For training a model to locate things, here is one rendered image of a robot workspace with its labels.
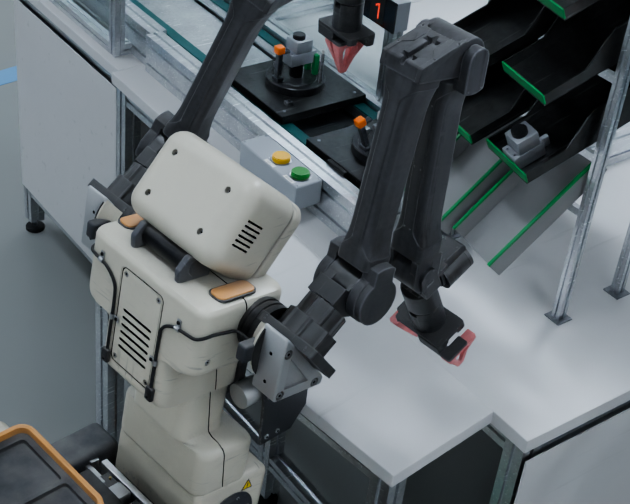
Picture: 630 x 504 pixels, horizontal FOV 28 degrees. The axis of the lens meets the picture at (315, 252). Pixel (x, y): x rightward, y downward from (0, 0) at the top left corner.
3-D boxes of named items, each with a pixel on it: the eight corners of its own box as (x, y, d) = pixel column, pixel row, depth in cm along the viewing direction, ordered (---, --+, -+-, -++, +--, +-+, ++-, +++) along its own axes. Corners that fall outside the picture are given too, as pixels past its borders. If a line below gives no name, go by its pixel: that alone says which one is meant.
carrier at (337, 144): (372, 200, 259) (380, 148, 252) (305, 146, 274) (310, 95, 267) (459, 171, 272) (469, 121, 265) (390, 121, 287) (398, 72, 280)
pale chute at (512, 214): (499, 276, 236) (488, 265, 233) (462, 237, 245) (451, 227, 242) (608, 170, 232) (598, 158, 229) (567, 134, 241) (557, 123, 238)
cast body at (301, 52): (291, 68, 287) (293, 40, 283) (280, 60, 290) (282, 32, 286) (320, 60, 292) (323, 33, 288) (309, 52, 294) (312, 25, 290)
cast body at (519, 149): (517, 171, 227) (510, 144, 222) (504, 159, 230) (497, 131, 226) (556, 148, 228) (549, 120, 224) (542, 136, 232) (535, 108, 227)
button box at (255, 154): (293, 212, 262) (296, 187, 258) (238, 164, 275) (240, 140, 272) (320, 203, 266) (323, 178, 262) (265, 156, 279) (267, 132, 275)
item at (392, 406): (391, 488, 210) (393, 476, 209) (82, 234, 260) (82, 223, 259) (632, 330, 252) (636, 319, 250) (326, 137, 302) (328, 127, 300)
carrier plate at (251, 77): (281, 125, 281) (282, 116, 280) (223, 78, 296) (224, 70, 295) (365, 101, 293) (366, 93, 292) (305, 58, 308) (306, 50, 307)
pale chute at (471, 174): (447, 235, 245) (436, 225, 242) (414, 199, 254) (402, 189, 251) (551, 132, 242) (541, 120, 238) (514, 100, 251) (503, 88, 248)
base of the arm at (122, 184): (85, 183, 208) (128, 217, 201) (117, 146, 209) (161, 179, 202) (111, 207, 215) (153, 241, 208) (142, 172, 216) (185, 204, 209)
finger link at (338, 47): (341, 57, 248) (346, 14, 243) (363, 73, 244) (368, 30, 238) (313, 65, 245) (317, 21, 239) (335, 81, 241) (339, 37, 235)
